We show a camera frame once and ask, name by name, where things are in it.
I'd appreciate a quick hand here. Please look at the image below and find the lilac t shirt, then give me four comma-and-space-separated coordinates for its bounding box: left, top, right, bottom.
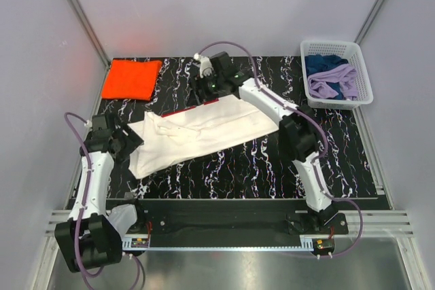
307, 64, 359, 101

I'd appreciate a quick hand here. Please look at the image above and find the folded orange t shirt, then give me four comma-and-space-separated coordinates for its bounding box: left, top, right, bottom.
101, 59, 162, 101

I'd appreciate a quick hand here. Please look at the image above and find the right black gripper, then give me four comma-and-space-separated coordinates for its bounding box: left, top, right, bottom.
186, 73, 224, 109

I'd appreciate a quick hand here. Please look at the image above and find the dark blue t shirt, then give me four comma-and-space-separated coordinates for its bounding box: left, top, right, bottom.
305, 54, 349, 100

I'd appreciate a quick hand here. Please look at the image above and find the white plastic laundry basket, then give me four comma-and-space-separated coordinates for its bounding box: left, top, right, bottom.
300, 40, 373, 110

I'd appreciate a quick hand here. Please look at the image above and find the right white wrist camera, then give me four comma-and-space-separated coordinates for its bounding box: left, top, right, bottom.
193, 53, 214, 78

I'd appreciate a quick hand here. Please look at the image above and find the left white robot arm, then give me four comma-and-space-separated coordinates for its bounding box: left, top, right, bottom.
54, 113, 147, 276

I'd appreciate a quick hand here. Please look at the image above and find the white t shirt red print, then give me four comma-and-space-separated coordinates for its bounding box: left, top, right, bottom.
129, 95, 278, 179

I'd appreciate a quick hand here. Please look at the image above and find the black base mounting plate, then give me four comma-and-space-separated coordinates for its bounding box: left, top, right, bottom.
140, 199, 349, 237

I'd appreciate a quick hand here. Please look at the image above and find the slotted cable duct rail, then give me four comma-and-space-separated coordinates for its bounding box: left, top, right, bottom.
122, 234, 332, 251

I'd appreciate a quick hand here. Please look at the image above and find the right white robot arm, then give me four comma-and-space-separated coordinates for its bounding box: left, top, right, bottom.
190, 52, 338, 234

